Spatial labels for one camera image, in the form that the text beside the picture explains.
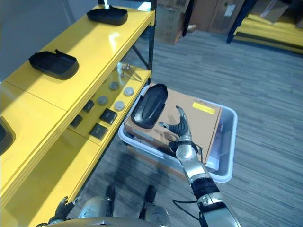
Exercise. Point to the grey striped flat box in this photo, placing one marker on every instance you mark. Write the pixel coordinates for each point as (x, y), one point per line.
(219, 146)

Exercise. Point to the round grey disc part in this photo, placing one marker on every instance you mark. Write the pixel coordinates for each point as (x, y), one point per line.
(129, 91)
(119, 105)
(114, 85)
(103, 100)

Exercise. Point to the robot torso silver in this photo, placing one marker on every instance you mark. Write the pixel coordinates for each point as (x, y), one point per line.
(99, 222)

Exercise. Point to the robot left leg silver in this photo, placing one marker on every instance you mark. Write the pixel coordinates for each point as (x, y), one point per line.
(94, 206)

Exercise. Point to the small metal fitting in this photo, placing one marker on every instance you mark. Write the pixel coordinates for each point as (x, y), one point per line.
(123, 74)
(127, 67)

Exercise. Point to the robot right foot dark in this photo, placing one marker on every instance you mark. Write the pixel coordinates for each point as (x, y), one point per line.
(150, 195)

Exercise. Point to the black square part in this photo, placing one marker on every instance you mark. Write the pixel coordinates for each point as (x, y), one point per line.
(98, 131)
(76, 121)
(88, 106)
(108, 116)

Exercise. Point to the large brown cardboard box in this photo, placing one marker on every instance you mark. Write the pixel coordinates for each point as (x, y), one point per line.
(216, 15)

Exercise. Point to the robot left foot dark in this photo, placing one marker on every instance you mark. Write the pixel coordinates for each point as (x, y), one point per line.
(110, 194)

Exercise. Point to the black sole-shaped part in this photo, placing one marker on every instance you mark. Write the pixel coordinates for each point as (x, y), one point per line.
(6, 138)
(149, 107)
(54, 63)
(107, 15)

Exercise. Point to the robot right arm silver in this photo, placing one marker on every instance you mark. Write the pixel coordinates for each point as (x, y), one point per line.
(203, 179)

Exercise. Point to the orange cardboard box yellow label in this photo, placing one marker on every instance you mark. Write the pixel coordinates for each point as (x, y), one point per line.
(189, 118)

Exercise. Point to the robot leg silver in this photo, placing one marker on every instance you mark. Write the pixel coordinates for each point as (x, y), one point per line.
(156, 215)
(94, 206)

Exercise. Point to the brown cardboard box printed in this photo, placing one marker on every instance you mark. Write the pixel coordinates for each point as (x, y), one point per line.
(169, 21)

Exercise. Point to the long metal screw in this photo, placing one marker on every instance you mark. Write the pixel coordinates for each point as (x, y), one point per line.
(135, 76)

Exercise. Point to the grey plastic box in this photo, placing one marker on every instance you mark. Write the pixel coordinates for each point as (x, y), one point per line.
(227, 146)

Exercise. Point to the robot right leg silver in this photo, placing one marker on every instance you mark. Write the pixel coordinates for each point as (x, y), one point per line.
(156, 215)

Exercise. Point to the yellow shelf with blue post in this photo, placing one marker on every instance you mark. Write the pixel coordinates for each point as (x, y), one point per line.
(267, 33)

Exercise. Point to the yellow metal shelf unit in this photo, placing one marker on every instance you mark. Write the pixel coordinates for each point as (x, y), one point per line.
(71, 99)

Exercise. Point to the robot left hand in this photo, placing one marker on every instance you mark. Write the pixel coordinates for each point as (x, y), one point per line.
(62, 209)

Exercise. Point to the flattened brown cardboard sheet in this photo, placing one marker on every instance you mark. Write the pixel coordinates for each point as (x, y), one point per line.
(270, 9)

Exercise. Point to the white small object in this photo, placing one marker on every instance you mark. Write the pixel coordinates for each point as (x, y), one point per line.
(106, 3)

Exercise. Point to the robot foot dark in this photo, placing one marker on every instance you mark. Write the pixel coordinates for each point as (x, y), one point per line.
(150, 195)
(110, 194)

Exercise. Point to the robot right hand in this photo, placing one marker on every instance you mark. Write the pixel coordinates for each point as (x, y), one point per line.
(181, 128)

